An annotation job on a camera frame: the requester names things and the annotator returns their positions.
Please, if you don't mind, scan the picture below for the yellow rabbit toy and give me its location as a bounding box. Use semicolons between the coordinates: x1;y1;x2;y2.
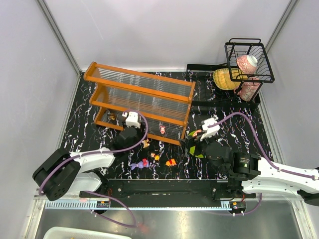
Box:
143;138;150;148

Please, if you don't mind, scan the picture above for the yellow bear toy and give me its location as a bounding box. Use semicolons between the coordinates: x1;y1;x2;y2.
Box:
165;159;176;167

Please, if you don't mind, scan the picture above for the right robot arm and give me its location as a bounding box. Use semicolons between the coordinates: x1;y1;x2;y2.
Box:
184;132;319;206

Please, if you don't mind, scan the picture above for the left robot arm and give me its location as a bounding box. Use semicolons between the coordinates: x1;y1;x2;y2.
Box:
32;124;148;201

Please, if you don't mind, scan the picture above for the orange wooden glass shelf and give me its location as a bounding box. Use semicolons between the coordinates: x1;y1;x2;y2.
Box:
84;62;195;145

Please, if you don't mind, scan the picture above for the green plastic plate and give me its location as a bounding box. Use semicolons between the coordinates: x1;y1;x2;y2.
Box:
187;131;207;158

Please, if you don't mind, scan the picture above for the red patterned bowl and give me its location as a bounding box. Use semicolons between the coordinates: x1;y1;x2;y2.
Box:
192;129;202;137

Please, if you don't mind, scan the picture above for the brown dog toy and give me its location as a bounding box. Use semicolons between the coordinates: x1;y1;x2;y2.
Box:
109;113;116;120

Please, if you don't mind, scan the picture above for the black hair princess toy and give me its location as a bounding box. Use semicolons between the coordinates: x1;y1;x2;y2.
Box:
151;152;160;161

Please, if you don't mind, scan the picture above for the purple donkey toy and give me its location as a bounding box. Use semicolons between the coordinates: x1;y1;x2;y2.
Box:
130;158;150;170

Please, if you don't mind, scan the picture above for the pink piglet toy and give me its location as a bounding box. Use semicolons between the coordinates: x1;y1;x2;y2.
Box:
160;126;165;134

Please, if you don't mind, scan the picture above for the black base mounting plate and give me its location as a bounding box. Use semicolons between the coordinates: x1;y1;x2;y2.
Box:
79;178;257;200

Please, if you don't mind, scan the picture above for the pink patterned cup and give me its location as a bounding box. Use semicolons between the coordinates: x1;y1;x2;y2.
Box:
237;77;260;102

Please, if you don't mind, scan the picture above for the yellow woven plate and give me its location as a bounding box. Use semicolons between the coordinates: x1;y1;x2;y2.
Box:
213;68;248;91

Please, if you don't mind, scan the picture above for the pink patterned bowl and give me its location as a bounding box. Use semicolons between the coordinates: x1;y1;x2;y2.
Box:
236;55;258;75

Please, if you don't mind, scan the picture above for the white plastic bin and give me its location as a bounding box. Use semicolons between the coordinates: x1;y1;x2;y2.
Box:
43;227;130;239

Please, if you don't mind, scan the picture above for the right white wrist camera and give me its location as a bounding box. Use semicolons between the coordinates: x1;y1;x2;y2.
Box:
200;118;220;141

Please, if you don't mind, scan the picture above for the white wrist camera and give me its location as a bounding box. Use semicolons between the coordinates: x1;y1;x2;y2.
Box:
200;118;220;141
122;111;141;128

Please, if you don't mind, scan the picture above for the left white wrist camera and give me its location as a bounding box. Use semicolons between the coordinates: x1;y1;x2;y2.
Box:
122;111;141;128

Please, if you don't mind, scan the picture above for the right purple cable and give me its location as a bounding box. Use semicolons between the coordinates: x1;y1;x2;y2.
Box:
199;112;319;216

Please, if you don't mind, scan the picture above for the black wire dish rack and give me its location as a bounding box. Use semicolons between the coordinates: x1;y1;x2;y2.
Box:
186;38;275;109

